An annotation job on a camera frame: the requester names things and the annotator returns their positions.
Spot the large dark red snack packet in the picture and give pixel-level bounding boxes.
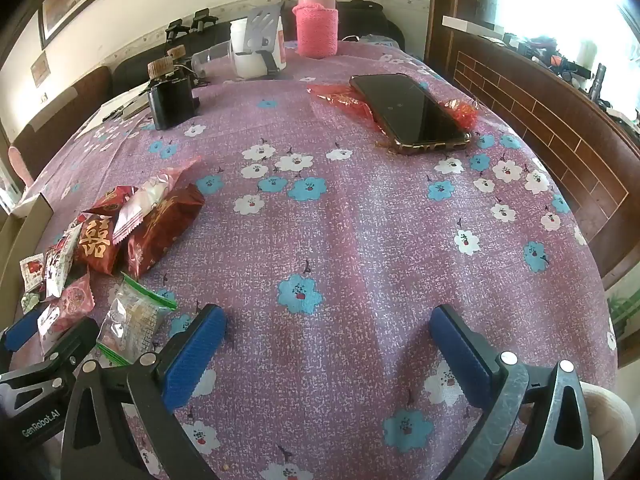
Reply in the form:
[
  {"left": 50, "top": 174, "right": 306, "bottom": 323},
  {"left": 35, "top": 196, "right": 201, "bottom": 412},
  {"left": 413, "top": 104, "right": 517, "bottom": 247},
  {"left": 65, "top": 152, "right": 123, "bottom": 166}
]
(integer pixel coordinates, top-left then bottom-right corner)
[{"left": 122, "top": 182, "right": 207, "bottom": 281}]

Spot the grey metal phone stand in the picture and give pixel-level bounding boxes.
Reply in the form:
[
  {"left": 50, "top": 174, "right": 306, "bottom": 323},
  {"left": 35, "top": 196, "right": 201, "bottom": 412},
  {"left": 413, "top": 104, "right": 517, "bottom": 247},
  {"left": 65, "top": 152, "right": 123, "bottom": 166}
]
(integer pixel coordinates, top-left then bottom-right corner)
[{"left": 235, "top": 2, "right": 283, "bottom": 76}]

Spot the white paper sheet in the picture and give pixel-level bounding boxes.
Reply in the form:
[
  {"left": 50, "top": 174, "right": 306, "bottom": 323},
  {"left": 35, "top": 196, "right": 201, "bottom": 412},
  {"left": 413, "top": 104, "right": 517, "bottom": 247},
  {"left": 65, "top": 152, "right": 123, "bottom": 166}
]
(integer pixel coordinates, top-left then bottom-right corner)
[{"left": 75, "top": 87, "right": 151, "bottom": 136}]

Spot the pink and white snack packet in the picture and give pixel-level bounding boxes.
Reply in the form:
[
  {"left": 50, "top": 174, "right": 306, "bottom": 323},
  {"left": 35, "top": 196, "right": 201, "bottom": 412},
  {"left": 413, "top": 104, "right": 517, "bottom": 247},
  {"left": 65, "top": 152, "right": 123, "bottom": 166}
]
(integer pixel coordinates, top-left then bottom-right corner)
[{"left": 111, "top": 155, "right": 203, "bottom": 246}]

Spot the red packet with gold character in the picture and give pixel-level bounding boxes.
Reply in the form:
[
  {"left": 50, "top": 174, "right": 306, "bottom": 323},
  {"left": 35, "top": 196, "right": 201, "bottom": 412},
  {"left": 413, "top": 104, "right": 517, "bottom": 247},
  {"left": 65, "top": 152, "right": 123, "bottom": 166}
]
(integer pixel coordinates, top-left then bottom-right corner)
[{"left": 74, "top": 212, "right": 123, "bottom": 276}]

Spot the cardboard box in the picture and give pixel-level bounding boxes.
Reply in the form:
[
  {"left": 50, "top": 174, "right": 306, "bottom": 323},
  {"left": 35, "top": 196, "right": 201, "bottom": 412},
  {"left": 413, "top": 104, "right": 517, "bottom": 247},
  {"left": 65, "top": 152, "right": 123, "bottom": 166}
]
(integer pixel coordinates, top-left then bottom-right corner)
[{"left": 0, "top": 195, "right": 55, "bottom": 311}]

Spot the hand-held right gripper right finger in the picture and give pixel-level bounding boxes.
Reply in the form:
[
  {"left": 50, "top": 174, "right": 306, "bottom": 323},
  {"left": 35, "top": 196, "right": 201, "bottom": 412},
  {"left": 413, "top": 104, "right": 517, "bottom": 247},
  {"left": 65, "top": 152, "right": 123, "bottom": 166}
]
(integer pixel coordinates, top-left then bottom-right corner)
[{"left": 429, "top": 304, "right": 608, "bottom": 480}]

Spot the small wall plaque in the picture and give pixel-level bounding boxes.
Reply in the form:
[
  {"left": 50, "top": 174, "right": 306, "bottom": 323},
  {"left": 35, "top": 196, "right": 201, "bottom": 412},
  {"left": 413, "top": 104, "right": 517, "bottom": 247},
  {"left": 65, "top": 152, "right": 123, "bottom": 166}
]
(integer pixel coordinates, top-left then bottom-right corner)
[{"left": 30, "top": 52, "right": 49, "bottom": 86}]

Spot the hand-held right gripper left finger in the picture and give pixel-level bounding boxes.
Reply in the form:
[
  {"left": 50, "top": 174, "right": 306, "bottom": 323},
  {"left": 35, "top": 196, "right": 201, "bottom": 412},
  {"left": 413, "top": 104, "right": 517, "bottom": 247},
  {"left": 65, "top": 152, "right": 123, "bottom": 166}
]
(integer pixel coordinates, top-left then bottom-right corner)
[{"left": 60, "top": 304, "right": 228, "bottom": 480}]

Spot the black pen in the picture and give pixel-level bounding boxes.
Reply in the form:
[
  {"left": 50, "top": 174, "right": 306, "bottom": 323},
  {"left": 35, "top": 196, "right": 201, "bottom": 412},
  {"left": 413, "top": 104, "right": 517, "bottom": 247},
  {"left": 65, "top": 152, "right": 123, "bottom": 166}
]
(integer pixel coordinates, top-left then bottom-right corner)
[{"left": 102, "top": 95, "right": 151, "bottom": 121}]

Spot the white plastic jar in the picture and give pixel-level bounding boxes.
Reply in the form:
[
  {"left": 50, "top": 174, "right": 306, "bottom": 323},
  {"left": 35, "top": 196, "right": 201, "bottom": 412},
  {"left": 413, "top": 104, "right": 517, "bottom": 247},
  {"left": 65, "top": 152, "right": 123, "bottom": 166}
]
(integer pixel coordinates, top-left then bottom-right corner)
[{"left": 229, "top": 17, "right": 287, "bottom": 81}]

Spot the black smartphone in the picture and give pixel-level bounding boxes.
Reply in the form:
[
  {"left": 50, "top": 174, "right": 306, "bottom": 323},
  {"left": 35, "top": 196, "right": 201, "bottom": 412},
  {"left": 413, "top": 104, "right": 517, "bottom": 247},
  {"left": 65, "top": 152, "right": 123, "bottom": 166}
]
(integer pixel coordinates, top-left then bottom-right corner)
[{"left": 348, "top": 74, "right": 473, "bottom": 156}]

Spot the black pot with cork lid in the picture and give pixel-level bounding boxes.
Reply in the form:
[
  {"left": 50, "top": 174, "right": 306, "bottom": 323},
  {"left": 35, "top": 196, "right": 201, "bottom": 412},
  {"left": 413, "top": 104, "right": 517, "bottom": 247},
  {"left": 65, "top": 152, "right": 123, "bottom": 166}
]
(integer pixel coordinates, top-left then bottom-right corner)
[
  {"left": 167, "top": 45, "right": 201, "bottom": 86},
  {"left": 147, "top": 57, "right": 201, "bottom": 131}
]

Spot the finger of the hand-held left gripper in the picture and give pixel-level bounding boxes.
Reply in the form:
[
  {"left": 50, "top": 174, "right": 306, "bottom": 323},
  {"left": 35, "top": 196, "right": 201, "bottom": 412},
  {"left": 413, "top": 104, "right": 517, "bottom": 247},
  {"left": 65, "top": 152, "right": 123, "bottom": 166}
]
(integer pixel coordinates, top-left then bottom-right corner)
[
  {"left": 42, "top": 316, "right": 100, "bottom": 377},
  {"left": 0, "top": 307, "right": 49, "bottom": 356}
]

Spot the red plastic wrapper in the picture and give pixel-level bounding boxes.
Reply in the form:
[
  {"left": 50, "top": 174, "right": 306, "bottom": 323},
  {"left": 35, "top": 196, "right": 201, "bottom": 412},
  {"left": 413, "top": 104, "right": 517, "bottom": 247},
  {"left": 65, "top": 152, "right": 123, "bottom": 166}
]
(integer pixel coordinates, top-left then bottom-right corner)
[{"left": 306, "top": 85, "right": 481, "bottom": 133}]

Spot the pile of dark tools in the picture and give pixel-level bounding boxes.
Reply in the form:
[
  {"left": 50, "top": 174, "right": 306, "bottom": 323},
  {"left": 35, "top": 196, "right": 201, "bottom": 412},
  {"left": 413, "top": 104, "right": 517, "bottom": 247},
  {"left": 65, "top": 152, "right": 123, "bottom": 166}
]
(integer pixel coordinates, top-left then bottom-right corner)
[{"left": 502, "top": 30, "right": 640, "bottom": 126}]

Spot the small white and red packet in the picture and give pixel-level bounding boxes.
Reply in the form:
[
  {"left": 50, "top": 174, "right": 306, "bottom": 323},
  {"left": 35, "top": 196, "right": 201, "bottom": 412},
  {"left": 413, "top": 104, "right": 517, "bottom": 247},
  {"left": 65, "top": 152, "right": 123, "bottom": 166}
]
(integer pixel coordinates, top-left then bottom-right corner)
[{"left": 19, "top": 255, "right": 47, "bottom": 293}]

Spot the clear green-edged snack packet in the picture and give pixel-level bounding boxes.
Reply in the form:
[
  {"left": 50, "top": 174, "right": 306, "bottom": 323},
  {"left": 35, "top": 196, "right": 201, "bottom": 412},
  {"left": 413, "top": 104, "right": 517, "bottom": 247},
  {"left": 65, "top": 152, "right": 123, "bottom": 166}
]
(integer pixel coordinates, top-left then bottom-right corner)
[{"left": 95, "top": 272, "right": 178, "bottom": 367}]

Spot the brown armchair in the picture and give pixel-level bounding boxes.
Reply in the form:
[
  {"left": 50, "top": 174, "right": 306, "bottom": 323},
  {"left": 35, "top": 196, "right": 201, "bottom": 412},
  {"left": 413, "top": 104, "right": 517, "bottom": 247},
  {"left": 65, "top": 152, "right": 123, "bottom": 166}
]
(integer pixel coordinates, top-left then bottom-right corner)
[{"left": 0, "top": 65, "right": 113, "bottom": 186}]

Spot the purple floral tablecloth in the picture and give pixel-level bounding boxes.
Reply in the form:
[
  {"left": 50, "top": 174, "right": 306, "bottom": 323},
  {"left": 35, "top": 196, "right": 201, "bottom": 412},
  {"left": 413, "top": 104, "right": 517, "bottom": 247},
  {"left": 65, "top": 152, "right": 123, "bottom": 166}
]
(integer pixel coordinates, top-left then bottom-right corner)
[{"left": 10, "top": 40, "right": 621, "bottom": 480}]

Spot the clear plastic cup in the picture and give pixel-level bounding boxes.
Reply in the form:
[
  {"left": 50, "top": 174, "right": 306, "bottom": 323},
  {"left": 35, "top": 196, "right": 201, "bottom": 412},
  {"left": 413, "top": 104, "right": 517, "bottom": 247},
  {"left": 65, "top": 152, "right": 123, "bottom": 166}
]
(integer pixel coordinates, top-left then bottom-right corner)
[{"left": 191, "top": 42, "right": 236, "bottom": 78}]

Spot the pink printed snack packet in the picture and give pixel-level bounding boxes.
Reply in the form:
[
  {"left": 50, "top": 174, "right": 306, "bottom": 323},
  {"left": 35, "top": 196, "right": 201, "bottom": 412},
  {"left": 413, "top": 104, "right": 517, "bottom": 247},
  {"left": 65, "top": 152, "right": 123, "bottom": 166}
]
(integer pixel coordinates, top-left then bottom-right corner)
[{"left": 37, "top": 270, "right": 97, "bottom": 356}]

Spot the red and yellow snack packet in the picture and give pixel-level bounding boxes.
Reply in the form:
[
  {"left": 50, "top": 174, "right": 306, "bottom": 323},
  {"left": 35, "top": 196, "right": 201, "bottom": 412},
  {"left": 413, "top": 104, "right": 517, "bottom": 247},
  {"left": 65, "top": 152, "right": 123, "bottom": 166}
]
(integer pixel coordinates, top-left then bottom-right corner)
[{"left": 82, "top": 185, "right": 138, "bottom": 216}]

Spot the large white and red packet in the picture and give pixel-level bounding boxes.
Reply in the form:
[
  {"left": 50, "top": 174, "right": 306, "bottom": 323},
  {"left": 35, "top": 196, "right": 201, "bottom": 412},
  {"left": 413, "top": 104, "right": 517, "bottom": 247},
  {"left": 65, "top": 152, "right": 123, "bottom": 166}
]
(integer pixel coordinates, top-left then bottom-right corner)
[{"left": 44, "top": 222, "right": 83, "bottom": 301}]

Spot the wooden cabinet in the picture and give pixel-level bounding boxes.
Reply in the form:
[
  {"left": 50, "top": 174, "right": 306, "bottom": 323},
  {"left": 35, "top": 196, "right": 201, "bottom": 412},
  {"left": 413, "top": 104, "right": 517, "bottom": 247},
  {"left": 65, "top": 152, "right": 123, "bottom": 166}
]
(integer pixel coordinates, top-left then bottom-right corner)
[{"left": 425, "top": 0, "right": 640, "bottom": 291}]

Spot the black sofa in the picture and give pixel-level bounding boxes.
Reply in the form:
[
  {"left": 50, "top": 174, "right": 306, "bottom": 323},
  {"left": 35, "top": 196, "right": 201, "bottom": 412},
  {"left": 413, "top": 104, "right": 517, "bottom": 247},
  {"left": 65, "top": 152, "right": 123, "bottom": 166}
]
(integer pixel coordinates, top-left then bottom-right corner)
[{"left": 112, "top": 0, "right": 406, "bottom": 96}]

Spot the pink bottle with knitted sleeve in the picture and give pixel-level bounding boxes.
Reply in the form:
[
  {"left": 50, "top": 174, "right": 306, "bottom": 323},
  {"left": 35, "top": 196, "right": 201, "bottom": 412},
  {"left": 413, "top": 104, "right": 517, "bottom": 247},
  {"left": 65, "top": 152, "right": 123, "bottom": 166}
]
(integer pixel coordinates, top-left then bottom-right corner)
[{"left": 291, "top": 0, "right": 339, "bottom": 58}]

